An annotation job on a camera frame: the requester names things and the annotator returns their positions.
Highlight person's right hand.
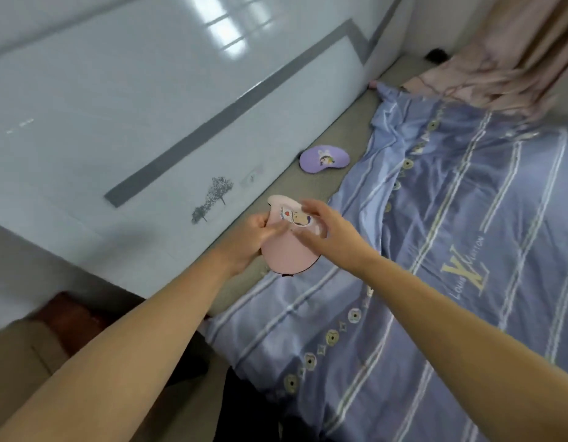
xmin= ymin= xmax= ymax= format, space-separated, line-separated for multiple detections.
xmin=293 ymin=199 xmax=382 ymax=277

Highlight person's left hand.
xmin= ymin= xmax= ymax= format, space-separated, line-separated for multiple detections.
xmin=217 ymin=211 xmax=290 ymax=278

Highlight pink cartoon eye mask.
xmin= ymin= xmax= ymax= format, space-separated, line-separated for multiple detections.
xmin=260 ymin=194 xmax=329 ymax=277

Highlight person's left forearm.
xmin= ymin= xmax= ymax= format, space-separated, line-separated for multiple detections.
xmin=0 ymin=251 xmax=241 ymax=442

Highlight person's right forearm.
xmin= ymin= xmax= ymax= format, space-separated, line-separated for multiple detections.
xmin=357 ymin=254 xmax=568 ymax=442

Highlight purple cartoon eye mask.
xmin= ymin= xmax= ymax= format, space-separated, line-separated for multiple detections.
xmin=299 ymin=144 xmax=351 ymax=174

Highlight beige mattress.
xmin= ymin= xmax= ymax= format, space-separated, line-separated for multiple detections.
xmin=205 ymin=52 xmax=446 ymax=319

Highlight blue striped bed sheet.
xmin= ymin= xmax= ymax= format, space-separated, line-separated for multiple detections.
xmin=203 ymin=81 xmax=568 ymax=442

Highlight black trousers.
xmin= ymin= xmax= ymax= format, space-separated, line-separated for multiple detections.
xmin=165 ymin=330 xmax=330 ymax=442

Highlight reddish brown stool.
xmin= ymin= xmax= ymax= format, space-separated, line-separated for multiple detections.
xmin=32 ymin=291 xmax=113 ymax=360

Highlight pink curtain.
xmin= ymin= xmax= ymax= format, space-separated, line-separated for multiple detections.
xmin=400 ymin=0 xmax=568 ymax=123

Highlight beige cardboard box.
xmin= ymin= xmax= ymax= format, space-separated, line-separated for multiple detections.
xmin=0 ymin=317 xmax=74 ymax=435

